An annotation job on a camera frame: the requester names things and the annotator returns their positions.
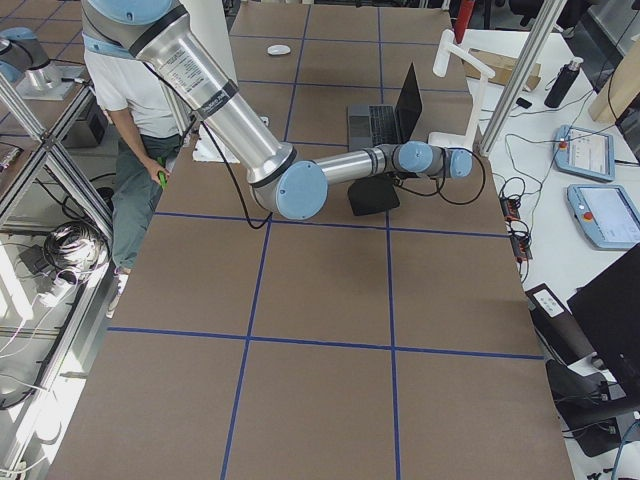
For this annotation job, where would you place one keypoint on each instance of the black box white label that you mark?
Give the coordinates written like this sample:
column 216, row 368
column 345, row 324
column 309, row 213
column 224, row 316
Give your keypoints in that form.
column 557, row 325

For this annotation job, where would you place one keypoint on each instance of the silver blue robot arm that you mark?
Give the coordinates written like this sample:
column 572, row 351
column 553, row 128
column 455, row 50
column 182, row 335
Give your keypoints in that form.
column 22, row 56
column 159, row 33

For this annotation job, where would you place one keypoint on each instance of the blue teach pendant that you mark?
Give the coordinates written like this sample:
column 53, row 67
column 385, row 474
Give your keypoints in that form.
column 585, row 153
column 606, row 214

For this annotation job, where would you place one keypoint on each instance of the blue teach pendant far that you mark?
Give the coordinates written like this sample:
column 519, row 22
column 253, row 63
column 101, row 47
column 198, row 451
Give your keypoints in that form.
column 585, row 153

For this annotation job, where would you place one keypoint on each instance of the aluminium frame post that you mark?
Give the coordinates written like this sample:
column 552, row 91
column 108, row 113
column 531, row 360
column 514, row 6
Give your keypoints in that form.
column 536, row 40

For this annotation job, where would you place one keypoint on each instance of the cardboard box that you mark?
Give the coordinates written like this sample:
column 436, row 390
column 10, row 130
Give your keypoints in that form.
column 503, row 67

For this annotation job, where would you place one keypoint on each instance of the orange circuit board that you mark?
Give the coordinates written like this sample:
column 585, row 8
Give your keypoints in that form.
column 518, row 231

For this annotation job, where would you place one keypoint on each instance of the person in white shirt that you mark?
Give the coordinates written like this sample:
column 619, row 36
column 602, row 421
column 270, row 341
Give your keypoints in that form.
column 150, row 140

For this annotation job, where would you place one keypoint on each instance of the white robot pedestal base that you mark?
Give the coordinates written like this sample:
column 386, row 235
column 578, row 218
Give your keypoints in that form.
column 207, row 149

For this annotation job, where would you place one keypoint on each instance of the white computer mouse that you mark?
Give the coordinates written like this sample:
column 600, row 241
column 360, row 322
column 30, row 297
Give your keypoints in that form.
column 278, row 50

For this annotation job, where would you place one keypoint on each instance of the black mouse pad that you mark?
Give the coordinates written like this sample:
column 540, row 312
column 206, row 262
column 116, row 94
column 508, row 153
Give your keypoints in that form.
column 372, row 195

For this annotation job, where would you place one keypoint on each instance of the black monitor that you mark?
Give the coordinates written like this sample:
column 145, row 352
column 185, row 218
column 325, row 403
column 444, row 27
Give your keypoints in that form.
column 607, row 311

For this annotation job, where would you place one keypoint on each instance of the black water bottle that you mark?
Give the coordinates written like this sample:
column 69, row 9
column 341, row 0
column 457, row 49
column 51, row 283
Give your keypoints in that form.
column 565, row 79

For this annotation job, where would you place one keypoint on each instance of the blue teach pendant near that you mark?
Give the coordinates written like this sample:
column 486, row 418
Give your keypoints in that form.
column 606, row 214

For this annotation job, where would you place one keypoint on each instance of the red cylinder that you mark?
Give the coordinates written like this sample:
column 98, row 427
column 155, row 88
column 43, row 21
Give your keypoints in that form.
column 465, row 12

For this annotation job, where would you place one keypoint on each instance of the small black puck device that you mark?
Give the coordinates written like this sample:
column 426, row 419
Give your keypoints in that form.
column 523, row 103

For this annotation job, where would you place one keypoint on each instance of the grey laptop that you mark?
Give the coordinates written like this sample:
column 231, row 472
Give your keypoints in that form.
column 373, row 125

